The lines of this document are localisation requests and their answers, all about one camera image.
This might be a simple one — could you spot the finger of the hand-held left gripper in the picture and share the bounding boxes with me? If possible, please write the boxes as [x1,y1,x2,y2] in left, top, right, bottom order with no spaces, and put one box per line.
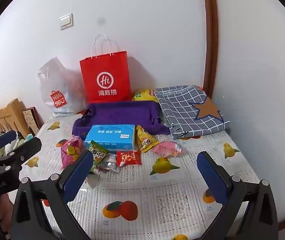
[6,136,43,164]
[0,130,18,157]

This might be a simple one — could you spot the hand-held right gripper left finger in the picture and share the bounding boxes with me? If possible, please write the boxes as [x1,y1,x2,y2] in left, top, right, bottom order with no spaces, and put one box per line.
[11,149,94,240]

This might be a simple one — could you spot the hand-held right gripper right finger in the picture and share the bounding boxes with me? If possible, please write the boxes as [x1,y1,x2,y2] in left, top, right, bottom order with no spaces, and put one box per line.
[197,151,279,240]

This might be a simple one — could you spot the magenta snack bag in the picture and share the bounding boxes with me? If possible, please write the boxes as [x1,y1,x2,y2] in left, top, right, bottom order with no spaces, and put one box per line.
[60,136,88,170]

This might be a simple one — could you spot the green snack packet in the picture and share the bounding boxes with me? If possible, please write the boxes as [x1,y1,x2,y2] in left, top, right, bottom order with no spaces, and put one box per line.
[89,140,109,174]

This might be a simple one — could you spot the red and white snack packet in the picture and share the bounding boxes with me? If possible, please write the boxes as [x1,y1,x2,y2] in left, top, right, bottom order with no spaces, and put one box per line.
[116,150,142,167]

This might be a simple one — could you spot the pink lollipop packet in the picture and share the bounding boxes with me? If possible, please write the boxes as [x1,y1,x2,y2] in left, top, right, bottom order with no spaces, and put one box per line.
[151,140,183,158]

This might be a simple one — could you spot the yellow snack packet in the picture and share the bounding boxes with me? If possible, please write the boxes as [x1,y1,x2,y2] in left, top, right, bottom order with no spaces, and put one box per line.
[135,125,158,153]

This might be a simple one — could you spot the purple fabric basket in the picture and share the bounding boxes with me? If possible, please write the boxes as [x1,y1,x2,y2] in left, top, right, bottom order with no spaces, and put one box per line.
[72,101,170,143]

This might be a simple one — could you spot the wooden headboard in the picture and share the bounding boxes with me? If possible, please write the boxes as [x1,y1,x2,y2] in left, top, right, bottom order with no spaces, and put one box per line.
[0,98,30,139]

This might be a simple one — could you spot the brown patterned book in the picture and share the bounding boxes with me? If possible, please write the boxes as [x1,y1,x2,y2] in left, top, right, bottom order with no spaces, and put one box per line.
[23,107,41,135]

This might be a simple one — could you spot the clear silver snack packet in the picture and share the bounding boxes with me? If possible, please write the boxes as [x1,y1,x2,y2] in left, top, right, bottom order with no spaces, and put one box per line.
[96,153,120,173]

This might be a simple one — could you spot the blue tissue pack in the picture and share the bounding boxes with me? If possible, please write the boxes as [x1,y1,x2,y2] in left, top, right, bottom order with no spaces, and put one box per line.
[84,124,136,153]

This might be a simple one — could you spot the fruit print tablecloth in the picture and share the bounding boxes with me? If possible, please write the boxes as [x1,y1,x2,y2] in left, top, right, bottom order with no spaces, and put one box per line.
[7,114,260,240]

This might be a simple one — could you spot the white plastic shopping bag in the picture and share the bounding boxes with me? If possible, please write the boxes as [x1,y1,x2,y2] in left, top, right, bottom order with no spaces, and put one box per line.
[38,57,88,118]

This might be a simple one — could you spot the grey checked fabric box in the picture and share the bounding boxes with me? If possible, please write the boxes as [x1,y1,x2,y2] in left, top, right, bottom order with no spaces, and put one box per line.
[154,85,230,140]

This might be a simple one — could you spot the large yellow snack bag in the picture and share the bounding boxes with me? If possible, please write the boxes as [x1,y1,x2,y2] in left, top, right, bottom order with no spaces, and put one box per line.
[132,89,159,103]

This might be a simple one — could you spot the red paper bag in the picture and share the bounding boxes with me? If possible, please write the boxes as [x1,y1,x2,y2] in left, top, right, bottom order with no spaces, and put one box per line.
[79,33,132,103]

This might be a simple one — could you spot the white light switch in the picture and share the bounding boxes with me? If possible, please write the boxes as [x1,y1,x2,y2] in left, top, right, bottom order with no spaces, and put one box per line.
[59,13,74,30]

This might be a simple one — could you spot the brown wooden door frame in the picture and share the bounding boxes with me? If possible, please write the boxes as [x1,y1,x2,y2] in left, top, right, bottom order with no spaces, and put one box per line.
[201,0,219,98]

